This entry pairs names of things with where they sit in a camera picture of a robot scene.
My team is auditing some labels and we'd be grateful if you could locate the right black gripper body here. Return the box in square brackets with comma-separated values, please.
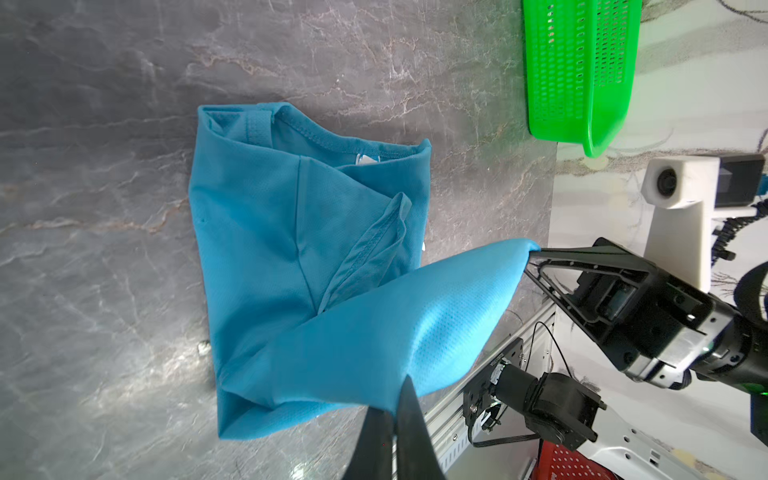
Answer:
[569, 265, 756, 390]

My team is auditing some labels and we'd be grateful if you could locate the green plastic basket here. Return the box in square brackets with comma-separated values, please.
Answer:
[522, 0, 642, 158]

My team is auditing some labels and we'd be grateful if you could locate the red perforated crate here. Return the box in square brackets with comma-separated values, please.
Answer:
[532, 441, 618, 480]

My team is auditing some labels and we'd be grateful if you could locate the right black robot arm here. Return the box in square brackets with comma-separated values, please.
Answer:
[463, 238, 767, 479]

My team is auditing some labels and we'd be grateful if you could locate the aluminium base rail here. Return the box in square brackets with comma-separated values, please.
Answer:
[425, 301, 555, 473]

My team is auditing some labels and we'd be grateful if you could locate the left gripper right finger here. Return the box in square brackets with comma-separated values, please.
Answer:
[396, 376, 446, 480]

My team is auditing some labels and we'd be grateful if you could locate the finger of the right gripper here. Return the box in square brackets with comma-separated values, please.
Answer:
[528, 237, 651, 279]
[524, 263, 618, 354]

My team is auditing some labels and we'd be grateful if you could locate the blue t shirt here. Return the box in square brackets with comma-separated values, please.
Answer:
[189, 103, 537, 440]

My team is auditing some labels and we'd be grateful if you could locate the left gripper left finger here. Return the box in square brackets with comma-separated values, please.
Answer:
[342, 407, 395, 480]

